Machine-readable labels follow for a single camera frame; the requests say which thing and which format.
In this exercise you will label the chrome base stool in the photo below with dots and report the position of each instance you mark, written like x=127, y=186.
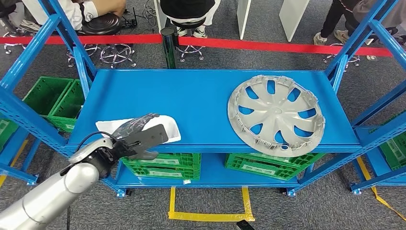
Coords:
x=352, y=60
x=14, y=31
x=90, y=50

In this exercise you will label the black router box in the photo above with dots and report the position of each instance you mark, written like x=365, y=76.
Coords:
x=130, y=22

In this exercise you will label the red barrier belt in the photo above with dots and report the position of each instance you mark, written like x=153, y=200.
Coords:
x=253, y=45
x=142, y=38

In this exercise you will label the blue metal shelf rack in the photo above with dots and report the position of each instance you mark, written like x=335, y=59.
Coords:
x=374, y=158
x=190, y=104
x=19, y=177

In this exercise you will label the white curved plastic part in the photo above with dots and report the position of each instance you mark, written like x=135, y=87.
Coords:
x=106, y=127

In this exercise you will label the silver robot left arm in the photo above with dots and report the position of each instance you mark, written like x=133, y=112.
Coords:
x=47, y=196

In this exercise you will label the person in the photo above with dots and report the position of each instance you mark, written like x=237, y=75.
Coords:
x=187, y=8
x=63, y=12
x=364, y=9
x=330, y=16

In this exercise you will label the narrow white panel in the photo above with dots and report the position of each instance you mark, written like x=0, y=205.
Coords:
x=243, y=19

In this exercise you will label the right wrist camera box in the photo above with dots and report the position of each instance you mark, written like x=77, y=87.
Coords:
x=243, y=226

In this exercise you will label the black stanchion post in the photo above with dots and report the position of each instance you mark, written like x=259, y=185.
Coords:
x=168, y=47

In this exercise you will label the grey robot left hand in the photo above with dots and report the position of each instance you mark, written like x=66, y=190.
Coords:
x=136, y=125

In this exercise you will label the silver wheel hubcap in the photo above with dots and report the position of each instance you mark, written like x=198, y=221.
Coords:
x=276, y=111

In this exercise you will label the wide white panel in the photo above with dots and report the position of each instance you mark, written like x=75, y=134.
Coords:
x=293, y=19

